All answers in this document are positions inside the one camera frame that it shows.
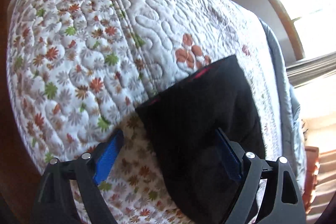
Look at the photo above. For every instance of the black pants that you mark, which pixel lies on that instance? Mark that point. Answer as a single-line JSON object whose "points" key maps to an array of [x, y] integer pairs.
{"points": [[185, 124]]}

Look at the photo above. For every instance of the grey blue comforter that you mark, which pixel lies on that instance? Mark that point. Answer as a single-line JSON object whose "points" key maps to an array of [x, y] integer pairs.
{"points": [[293, 147]]}

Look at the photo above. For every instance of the window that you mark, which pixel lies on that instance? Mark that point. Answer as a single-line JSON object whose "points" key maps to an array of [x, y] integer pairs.
{"points": [[309, 25]]}

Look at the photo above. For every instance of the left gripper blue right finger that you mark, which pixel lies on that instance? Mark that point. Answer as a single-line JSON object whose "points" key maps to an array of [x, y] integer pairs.
{"points": [[282, 201]]}

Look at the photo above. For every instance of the wooden headboard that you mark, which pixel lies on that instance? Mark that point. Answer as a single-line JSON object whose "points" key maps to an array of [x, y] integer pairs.
{"points": [[312, 156]]}

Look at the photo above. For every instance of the grey curtain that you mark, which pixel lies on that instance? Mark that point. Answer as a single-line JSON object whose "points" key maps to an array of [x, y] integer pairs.
{"points": [[305, 71]]}

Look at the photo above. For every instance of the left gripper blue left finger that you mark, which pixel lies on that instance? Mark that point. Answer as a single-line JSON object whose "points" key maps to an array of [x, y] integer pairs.
{"points": [[55, 203]]}

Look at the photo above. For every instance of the floral quilted bedspread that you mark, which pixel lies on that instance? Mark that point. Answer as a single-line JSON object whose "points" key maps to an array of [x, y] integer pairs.
{"points": [[77, 69]]}

